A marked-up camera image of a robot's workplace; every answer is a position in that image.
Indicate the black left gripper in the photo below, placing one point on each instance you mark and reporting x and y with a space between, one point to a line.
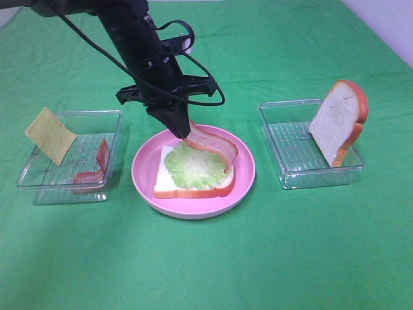
162 88

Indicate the bacon strip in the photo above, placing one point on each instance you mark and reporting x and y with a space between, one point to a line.
94 179
202 140

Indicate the green lettuce leaf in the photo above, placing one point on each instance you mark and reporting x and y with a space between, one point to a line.
182 167

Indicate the bread slice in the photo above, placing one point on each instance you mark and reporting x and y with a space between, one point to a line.
164 192
339 121

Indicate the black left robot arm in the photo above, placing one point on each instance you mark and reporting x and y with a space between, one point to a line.
127 23

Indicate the pink round plate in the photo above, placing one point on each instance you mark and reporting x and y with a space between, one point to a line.
144 172

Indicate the yellow cheese slice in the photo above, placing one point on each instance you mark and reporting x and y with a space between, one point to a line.
51 135

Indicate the clear right bread tray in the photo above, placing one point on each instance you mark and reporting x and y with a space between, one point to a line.
297 158

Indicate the clear left ingredient tray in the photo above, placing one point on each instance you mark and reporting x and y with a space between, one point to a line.
48 183

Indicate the green table cloth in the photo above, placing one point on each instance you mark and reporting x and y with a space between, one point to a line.
345 247

